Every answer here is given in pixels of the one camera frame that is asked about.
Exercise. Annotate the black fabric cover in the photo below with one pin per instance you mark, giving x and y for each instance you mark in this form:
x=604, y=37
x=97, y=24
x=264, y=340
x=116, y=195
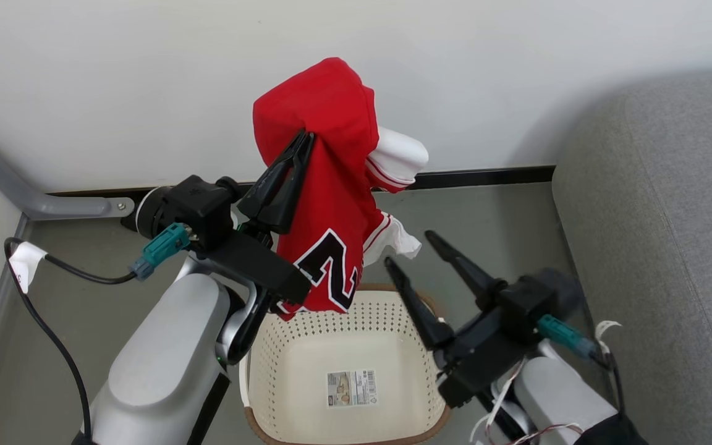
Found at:
x=609, y=432

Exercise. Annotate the cream perforated laundry basket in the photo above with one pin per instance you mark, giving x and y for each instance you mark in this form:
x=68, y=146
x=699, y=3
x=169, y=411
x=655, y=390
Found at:
x=306, y=364

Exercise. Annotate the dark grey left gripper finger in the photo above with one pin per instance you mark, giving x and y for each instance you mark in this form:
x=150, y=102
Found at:
x=269, y=182
x=291, y=198

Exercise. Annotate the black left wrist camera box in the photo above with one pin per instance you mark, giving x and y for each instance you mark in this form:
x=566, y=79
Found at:
x=257, y=266

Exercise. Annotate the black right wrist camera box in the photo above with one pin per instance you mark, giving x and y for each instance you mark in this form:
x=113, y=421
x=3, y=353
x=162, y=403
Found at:
x=479, y=358

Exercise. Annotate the dark grey skirting board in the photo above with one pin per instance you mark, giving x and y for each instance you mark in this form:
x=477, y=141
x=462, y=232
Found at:
x=486, y=178

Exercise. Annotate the light grey metal frame bar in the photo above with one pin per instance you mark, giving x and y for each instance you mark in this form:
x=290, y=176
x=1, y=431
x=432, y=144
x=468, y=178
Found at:
x=34, y=198

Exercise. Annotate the red basketball jersey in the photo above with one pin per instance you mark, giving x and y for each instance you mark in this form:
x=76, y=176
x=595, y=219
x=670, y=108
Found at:
x=331, y=185

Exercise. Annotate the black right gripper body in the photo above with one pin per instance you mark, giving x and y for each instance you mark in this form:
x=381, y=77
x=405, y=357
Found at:
x=532, y=303

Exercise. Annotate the grey fabric sofa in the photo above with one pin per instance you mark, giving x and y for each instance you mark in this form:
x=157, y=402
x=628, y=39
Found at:
x=659, y=247

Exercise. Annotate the printed label sticker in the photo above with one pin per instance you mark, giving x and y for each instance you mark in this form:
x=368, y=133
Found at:
x=351, y=388

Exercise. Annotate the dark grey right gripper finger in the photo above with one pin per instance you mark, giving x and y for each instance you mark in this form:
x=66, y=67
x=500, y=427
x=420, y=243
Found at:
x=421, y=309
x=470, y=272

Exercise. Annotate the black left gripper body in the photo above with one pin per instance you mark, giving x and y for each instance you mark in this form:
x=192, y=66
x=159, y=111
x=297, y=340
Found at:
x=201, y=207

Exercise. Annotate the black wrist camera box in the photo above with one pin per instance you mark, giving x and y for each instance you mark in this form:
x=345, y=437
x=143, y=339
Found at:
x=479, y=358
x=257, y=266

